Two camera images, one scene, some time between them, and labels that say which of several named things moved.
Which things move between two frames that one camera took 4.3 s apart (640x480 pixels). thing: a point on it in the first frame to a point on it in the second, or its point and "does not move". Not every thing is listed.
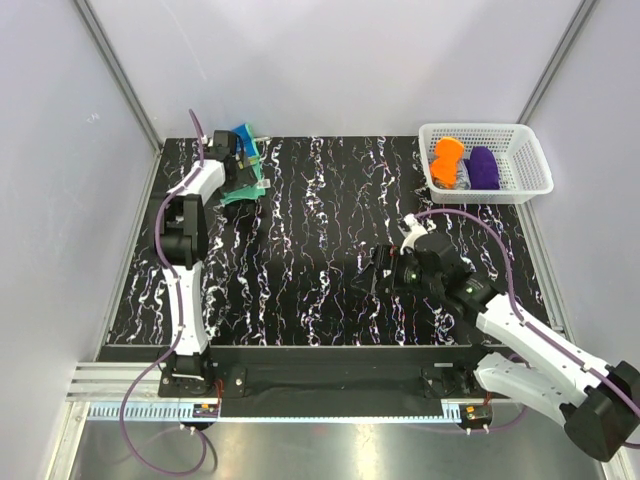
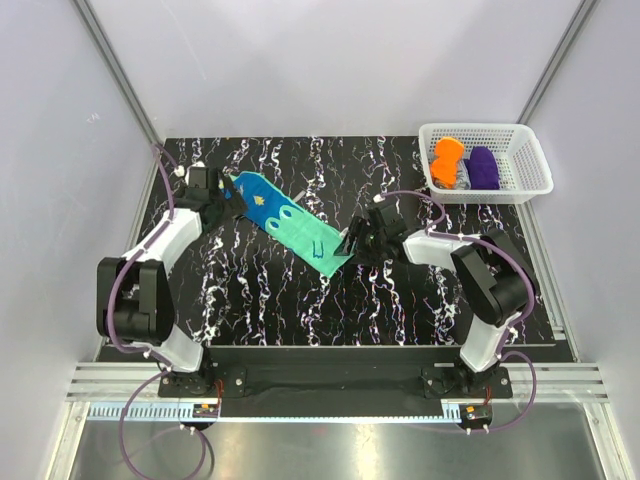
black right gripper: (387, 257) to (358, 228)
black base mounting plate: (323, 373) does not move
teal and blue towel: (256, 188) to (286, 225)
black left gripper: (244, 176) to (231, 209)
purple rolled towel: (483, 169) does not move
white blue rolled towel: (463, 178) does not move
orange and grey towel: (444, 169) does not move
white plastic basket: (482, 163) does not move
